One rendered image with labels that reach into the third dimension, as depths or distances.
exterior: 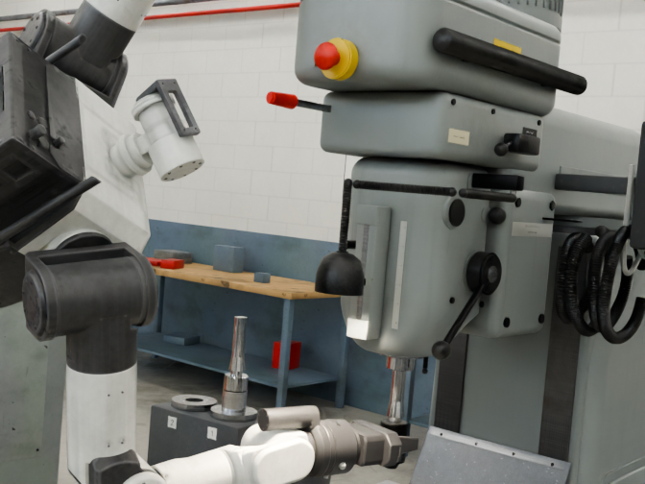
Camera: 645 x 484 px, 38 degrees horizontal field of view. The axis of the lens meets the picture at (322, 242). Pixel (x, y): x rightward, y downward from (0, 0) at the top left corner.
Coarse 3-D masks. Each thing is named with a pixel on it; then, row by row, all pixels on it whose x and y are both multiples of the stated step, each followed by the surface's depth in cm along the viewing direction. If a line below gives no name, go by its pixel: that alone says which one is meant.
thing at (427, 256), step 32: (384, 160) 149; (416, 160) 146; (352, 192) 153; (384, 192) 148; (352, 224) 152; (416, 224) 144; (448, 224) 145; (480, 224) 153; (416, 256) 145; (448, 256) 146; (384, 288) 147; (416, 288) 145; (448, 288) 147; (384, 320) 147; (416, 320) 145; (448, 320) 149; (384, 352) 149; (416, 352) 149
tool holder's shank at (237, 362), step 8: (240, 320) 176; (240, 328) 176; (240, 336) 176; (232, 344) 177; (240, 344) 176; (232, 352) 177; (240, 352) 176; (232, 360) 177; (240, 360) 176; (232, 368) 176; (240, 368) 176
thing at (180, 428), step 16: (176, 400) 181; (192, 400) 185; (208, 400) 184; (160, 416) 180; (176, 416) 178; (192, 416) 176; (208, 416) 177; (224, 416) 174; (240, 416) 174; (256, 416) 180; (160, 432) 180; (176, 432) 178; (192, 432) 176; (208, 432) 174; (224, 432) 172; (240, 432) 171; (160, 448) 180; (176, 448) 178; (192, 448) 176; (208, 448) 174
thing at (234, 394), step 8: (224, 384) 177; (232, 384) 176; (240, 384) 176; (224, 392) 177; (232, 392) 176; (240, 392) 176; (224, 400) 177; (232, 400) 176; (240, 400) 176; (224, 408) 176; (232, 408) 176; (240, 408) 176
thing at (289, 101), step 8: (272, 96) 140; (280, 96) 140; (288, 96) 142; (296, 96) 143; (272, 104) 140; (280, 104) 141; (288, 104) 142; (296, 104) 143; (304, 104) 145; (312, 104) 147; (320, 104) 149
